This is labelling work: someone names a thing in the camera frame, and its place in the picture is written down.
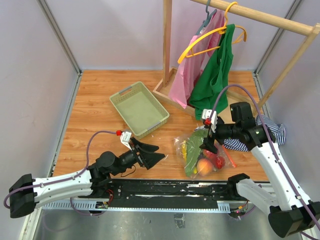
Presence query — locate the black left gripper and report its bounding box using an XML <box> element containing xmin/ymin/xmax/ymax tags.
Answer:
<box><xmin>111</xmin><ymin>137</ymin><xmax>165</xmax><ymax>176</ymax></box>

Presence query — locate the clear zip top bag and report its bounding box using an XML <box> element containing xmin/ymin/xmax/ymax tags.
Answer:
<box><xmin>173</xmin><ymin>126</ymin><xmax>237</xmax><ymax>179</ymax></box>

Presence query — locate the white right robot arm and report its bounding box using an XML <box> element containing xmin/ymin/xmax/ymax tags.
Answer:
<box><xmin>200</xmin><ymin>102</ymin><xmax>320</xmax><ymax>238</ymax></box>

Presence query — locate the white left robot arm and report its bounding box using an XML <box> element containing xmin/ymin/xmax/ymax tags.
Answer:
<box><xmin>4</xmin><ymin>137</ymin><xmax>165</xmax><ymax>219</ymax></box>

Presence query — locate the fake red apple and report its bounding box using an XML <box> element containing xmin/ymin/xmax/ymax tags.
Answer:
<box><xmin>202</xmin><ymin>149</ymin><xmax>218</xmax><ymax>164</ymax></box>

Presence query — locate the fake green leafy vegetable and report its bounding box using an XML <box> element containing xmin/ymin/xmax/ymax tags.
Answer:
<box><xmin>184</xmin><ymin>129</ymin><xmax>208</xmax><ymax>177</ymax></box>

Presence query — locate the fake strawberry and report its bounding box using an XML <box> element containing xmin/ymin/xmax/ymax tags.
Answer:
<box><xmin>215</xmin><ymin>156</ymin><xmax>226</xmax><ymax>170</ymax></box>

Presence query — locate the fake yellow banana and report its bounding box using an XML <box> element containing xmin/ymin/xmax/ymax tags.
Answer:
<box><xmin>181</xmin><ymin>140</ymin><xmax>187</xmax><ymax>162</ymax></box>

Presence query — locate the fake peach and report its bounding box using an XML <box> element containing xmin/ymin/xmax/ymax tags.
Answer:
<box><xmin>196</xmin><ymin>158</ymin><xmax>213</xmax><ymax>176</ymax></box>

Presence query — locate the green tank top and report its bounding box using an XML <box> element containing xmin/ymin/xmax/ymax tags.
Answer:
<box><xmin>188</xmin><ymin>24</ymin><xmax>236</xmax><ymax>121</ymax></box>

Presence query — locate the light green plastic basket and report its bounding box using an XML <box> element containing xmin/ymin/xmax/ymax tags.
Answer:
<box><xmin>109</xmin><ymin>81</ymin><xmax>170</xmax><ymax>140</ymax></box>

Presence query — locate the wooden clothes rack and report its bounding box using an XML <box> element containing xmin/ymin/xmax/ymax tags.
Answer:
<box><xmin>152</xmin><ymin>0</ymin><xmax>320</xmax><ymax>115</ymax></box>

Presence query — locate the blue striped cloth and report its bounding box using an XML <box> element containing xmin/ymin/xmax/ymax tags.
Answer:
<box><xmin>222</xmin><ymin>114</ymin><xmax>288</xmax><ymax>153</ymax></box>

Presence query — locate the pink shirt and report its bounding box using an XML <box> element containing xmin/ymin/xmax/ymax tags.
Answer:
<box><xmin>168</xmin><ymin>9</ymin><xmax>225</xmax><ymax>109</ymax></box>

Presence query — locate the yellow clothes hanger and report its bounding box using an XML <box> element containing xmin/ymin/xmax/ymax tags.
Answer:
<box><xmin>177</xmin><ymin>1</ymin><xmax>248</xmax><ymax>65</ymax></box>

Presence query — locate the grey-blue clothes hanger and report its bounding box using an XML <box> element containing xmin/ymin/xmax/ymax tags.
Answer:
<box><xmin>195</xmin><ymin>0</ymin><xmax>217</xmax><ymax>36</ymax></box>

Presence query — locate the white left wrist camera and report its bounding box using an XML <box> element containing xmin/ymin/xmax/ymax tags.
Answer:
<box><xmin>120</xmin><ymin>130</ymin><xmax>132</xmax><ymax>149</ymax></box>

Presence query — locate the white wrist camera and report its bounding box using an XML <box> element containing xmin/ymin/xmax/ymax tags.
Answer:
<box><xmin>201</xmin><ymin>109</ymin><xmax>218</xmax><ymax>133</ymax></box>
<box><xmin>120</xmin><ymin>130</ymin><xmax>132</xmax><ymax>149</ymax></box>

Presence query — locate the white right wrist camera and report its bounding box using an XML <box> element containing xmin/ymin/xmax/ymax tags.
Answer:
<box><xmin>201</xmin><ymin>109</ymin><xmax>218</xmax><ymax>133</ymax></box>

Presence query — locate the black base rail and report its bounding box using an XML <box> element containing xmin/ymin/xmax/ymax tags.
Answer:
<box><xmin>47</xmin><ymin>177</ymin><xmax>261</xmax><ymax>216</ymax></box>

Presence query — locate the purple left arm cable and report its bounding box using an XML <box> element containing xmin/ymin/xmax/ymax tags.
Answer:
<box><xmin>3</xmin><ymin>129</ymin><xmax>123</xmax><ymax>208</ymax></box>

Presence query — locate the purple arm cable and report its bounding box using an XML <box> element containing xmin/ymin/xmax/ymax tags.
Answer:
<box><xmin>208</xmin><ymin>84</ymin><xmax>320</xmax><ymax>240</ymax></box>
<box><xmin>3</xmin><ymin>129</ymin><xmax>123</xmax><ymax>208</ymax></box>

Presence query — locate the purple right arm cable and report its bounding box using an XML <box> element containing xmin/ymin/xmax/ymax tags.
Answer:
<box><xmin>208</xmin><ymin>84</ymin><xmax>320</xmax><ymax>240</ymax></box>

